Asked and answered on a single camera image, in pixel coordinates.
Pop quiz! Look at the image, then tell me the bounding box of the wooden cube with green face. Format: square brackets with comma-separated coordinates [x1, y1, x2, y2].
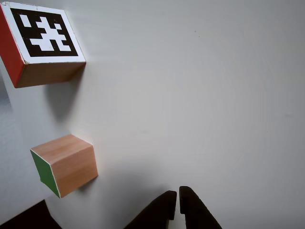
[30, 134, 99, 199]

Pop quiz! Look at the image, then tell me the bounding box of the red blue cube with marker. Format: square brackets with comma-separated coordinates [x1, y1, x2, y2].
[0, 1, 87, 89]

